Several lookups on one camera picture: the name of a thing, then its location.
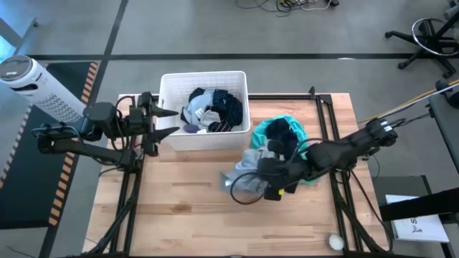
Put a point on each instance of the white printed paper sheet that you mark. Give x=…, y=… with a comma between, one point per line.
x=419, y=229

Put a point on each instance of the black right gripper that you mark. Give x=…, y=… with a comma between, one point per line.
x=279, y=172

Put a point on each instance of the white plastic laundry basket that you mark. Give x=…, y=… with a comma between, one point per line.
x=172, y=86

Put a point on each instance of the white rod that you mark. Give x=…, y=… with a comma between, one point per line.
x=426, y=97

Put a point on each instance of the light grey garment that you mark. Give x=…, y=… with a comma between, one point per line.
x=209, y=117

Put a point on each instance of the grey side table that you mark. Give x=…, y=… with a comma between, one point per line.
x=446, y=122

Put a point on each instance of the dark navy garment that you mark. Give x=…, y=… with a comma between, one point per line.
x=281, y=130

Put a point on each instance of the pale blue-grey garment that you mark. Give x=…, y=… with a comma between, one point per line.
x=197, y=107

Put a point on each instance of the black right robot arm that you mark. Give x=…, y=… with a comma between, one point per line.
x=344, y=147

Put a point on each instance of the teal garment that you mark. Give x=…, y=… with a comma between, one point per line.
x=297, y=129

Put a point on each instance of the white rolled sock ball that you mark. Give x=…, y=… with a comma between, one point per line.
x=336, y=242

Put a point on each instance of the dark striped sock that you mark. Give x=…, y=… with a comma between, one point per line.
x=219, y=126

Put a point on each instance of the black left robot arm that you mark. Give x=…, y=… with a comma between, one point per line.
x=104, y=118

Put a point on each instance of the black aluminium table frame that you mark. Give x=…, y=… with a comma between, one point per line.
x=123, y=204

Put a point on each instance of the yellow rod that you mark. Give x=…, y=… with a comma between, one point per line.
x=401, y=105

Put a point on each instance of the purple sock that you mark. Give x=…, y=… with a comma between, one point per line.
x=191, y=128

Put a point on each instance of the navy dotted garment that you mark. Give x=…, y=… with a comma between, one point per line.
x=227, y=105

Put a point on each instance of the black hazard-striped floor mat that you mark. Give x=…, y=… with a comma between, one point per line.
x=28, y=186

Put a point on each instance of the black flat bar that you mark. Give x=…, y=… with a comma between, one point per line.
x=419, y=206

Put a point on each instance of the white tower fan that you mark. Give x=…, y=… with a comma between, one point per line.
x=43, y=89

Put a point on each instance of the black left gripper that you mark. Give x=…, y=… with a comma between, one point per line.
x=150, y=123

